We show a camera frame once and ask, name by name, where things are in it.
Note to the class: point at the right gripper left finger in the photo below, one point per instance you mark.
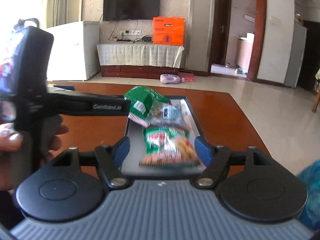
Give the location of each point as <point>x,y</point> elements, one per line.
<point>107,161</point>

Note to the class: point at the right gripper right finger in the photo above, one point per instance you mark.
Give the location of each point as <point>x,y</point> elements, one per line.
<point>219,159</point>

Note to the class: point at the green red cracker packet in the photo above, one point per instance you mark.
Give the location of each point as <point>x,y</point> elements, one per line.
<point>168,147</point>

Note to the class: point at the green snack bag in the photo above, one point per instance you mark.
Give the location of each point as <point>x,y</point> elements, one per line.
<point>141,100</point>

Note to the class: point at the clear nut snack bag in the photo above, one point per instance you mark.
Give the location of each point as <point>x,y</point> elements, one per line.
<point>167,116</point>

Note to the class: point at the left hand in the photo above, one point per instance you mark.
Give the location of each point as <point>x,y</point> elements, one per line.
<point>11,141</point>

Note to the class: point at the blue cardboard box tray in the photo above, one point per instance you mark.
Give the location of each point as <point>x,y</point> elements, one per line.
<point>131,167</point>

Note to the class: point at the white chest freezer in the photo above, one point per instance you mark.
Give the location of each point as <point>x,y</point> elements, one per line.
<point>74,55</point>

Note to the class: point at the blue plastic bag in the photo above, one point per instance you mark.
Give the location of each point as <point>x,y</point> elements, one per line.
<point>310,177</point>

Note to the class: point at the purple detergent bottle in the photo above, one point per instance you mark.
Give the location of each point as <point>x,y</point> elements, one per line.
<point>171,79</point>

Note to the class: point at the tv cabinet with lace cloth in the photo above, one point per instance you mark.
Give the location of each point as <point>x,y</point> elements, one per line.
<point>139,60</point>

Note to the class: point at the grey refrigerator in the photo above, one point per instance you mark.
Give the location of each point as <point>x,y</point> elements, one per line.
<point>296,56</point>

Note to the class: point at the orange cardboard box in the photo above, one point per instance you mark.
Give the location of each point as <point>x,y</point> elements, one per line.
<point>168,30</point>

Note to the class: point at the white wall power strip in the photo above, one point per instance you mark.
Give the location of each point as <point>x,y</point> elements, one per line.
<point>130,32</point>

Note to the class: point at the black wall television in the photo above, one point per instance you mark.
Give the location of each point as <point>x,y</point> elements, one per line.
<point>120,10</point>

